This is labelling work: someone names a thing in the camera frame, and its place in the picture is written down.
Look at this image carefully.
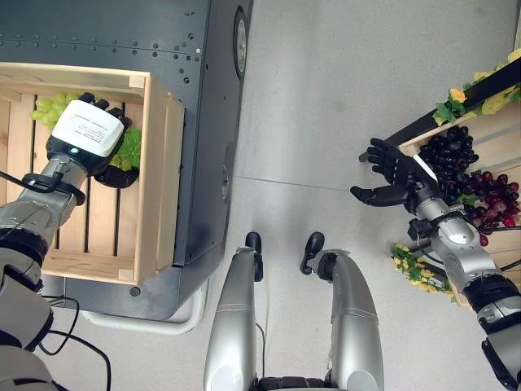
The yellow green leaf garland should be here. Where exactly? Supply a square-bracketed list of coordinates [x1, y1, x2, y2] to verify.
[431, 47, 521, 127]

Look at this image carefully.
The black robot foot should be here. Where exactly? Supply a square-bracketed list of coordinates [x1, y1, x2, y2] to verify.
[245, 231, 264, 283]
[300, 231, 325, 276]

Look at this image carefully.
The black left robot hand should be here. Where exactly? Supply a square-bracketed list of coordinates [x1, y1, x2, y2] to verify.
[45, 91, 140, 190]

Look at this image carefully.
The silver left robot leg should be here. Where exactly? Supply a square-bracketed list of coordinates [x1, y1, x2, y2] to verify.
[203, 245, 261, 391]

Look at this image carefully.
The black right robot foot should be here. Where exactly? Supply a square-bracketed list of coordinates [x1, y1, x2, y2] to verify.
[300, 231, 325, 276]

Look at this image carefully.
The dark grey metal cart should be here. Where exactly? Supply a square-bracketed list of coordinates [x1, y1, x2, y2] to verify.
[0, 0, 256, 337]

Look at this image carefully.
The wooden crate with leaf garland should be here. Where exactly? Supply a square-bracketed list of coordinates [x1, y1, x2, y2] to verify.
[382, 52, 521, 309]

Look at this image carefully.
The green grape bunch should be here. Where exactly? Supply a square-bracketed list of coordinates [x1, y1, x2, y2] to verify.
[30, 91, 142, 173]

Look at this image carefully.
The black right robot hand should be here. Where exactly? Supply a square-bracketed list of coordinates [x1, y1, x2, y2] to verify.
[350, 138, 440, 213]

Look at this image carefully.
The red grape bunch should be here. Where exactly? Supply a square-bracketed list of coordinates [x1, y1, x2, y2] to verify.
[462, 170, 521, 247]

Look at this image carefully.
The black grape bunch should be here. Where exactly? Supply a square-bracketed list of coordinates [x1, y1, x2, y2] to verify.
[418, 125, 479, 205]

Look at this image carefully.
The black left robot foot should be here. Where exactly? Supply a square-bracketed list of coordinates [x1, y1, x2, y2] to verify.
[245, 231, 264, 283]

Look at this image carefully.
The light wooden slatted crate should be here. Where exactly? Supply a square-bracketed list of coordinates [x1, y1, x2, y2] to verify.
[0, 62, 186, 286]

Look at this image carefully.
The black cable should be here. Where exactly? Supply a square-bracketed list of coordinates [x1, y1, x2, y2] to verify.
[35, 295, 112, 391]

